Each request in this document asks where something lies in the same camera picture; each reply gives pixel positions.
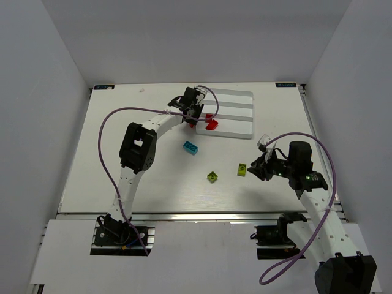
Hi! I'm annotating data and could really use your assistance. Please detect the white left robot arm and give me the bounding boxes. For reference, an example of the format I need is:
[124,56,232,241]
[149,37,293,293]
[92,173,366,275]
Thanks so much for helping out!
[108,87,207,222]

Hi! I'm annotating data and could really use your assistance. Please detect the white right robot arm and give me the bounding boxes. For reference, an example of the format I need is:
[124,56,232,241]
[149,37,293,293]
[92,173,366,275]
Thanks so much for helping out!
[247,141,377,293]

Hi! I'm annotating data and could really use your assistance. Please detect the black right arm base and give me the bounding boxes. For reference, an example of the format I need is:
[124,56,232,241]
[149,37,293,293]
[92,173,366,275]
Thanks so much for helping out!
[250,213,307,246]

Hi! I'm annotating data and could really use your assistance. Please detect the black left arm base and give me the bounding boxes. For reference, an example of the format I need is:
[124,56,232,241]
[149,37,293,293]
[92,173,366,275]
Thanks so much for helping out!
[94,214,149,247]

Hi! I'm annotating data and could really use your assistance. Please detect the blue lego brick long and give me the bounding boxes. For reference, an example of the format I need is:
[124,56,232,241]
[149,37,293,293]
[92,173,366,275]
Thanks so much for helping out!
[183,141,198,155]

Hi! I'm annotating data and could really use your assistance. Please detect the white three-compartment tray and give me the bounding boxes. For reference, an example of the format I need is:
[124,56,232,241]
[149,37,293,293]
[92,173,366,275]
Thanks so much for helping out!
[195,88,254,140]

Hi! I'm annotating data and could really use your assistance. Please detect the green lego brick square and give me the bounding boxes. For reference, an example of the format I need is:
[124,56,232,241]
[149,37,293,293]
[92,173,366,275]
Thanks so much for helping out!
[207,171,218,183]

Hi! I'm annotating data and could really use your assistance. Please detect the blue label right corner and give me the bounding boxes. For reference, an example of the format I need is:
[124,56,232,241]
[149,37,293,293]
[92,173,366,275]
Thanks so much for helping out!
[275,82,297,88]

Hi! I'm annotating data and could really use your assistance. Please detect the blue label corner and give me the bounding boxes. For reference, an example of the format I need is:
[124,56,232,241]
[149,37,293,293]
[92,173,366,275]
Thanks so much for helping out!
[275,82,297,88]
[93,85,115,91]

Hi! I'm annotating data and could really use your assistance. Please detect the blue label left corner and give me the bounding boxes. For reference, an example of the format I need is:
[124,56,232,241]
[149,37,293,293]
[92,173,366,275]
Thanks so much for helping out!
[93,85,115,91]

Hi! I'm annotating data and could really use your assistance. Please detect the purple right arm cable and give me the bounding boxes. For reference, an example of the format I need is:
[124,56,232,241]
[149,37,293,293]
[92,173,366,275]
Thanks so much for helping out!
[258,131,338,284]

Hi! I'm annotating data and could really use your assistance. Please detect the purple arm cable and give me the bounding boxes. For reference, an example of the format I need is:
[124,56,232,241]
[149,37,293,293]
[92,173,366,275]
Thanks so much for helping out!
[97,85,219,256]
[258,131,338,284]

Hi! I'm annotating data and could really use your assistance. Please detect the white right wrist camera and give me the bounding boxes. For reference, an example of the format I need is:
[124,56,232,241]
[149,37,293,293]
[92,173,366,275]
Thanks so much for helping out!
[257,134,276,162]

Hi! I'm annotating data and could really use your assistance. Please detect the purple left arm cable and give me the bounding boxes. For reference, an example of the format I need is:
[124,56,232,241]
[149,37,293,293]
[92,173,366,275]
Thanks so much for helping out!
[97,85,219,256]

